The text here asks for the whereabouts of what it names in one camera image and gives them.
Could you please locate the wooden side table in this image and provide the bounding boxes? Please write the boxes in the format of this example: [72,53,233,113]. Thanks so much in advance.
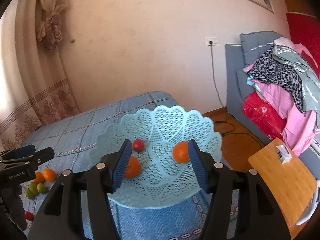
[248,138,317,238]

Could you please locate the red wall panel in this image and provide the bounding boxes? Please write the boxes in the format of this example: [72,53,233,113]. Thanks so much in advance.
[287,13,319,77]

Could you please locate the white wall socket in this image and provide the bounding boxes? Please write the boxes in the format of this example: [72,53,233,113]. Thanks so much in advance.
[206,37,220,46]

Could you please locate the small white box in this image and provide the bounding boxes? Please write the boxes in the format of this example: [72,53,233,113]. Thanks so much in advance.
[276,145,292,164]

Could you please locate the beige patterned curtain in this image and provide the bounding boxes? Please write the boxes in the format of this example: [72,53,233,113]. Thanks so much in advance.
[1,0,79,150]

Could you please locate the light blue lattice basket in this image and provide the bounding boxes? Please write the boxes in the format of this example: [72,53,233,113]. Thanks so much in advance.
[89,106,222,209]

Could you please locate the red tomato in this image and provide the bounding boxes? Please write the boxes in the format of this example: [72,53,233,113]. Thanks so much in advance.
[132,139,145,153]
[25,211,34,222]

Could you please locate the grey upholstered headboard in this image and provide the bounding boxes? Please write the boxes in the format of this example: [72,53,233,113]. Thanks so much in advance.
[225,31,282,144]

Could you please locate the small orange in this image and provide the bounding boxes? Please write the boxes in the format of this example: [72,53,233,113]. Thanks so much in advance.
[172,141,190,163]

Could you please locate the pile of clothes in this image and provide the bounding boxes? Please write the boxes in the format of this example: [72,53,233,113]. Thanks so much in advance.
[243,37,319,155]

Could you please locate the large orange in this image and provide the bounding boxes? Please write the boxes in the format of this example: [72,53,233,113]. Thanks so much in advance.
[124,156,142,179]

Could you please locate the red tomato front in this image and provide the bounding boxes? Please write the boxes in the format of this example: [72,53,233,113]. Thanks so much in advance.
[25,211,34,222]

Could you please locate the blue patterned bedspread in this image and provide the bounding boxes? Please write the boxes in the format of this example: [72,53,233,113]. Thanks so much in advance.
[23,92,223,239]

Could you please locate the black power cable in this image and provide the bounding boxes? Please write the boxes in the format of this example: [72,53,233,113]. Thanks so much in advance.
[209,42,266,148]

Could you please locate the green fruit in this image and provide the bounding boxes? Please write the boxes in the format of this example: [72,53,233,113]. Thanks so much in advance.
[25,189,35,199]
[37,183,48,194]
[28,182,39,196]

